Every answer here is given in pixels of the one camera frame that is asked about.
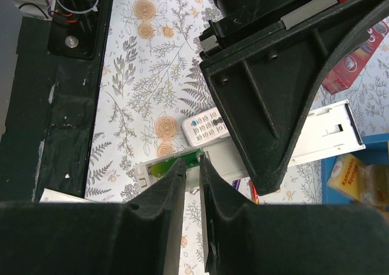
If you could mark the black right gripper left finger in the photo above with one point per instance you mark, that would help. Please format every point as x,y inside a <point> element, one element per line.
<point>142,236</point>

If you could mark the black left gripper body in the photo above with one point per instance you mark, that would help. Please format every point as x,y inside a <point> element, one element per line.
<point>243,18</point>

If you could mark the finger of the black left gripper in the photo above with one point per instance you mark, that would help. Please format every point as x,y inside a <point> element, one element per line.
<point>264,85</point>

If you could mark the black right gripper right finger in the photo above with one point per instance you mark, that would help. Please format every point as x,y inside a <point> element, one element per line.
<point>241,237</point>

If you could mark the white slim remote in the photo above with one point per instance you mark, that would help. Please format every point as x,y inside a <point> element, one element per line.
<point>328,131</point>

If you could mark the red orange battery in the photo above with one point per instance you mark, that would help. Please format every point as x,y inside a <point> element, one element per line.
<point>253,193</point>

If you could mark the green battery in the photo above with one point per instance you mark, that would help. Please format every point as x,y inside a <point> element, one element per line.
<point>159,169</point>

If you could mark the white slim battery cover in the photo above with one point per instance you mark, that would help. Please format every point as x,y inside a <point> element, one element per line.
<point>51,196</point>

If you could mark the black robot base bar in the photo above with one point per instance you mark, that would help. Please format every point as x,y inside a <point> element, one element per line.
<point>51,71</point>

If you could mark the small white remote control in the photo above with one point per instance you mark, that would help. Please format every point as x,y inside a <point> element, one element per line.
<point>204,127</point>

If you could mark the blue purple battery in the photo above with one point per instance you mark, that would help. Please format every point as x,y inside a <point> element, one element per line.
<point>236,184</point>

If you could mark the red white toothpaste box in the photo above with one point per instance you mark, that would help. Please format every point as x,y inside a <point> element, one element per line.
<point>345,72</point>

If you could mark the yellow sponge pack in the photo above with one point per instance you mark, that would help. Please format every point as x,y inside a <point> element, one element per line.
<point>344,176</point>

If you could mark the blue yellow wooden shelf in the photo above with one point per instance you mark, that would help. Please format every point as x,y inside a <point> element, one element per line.
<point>374,153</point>

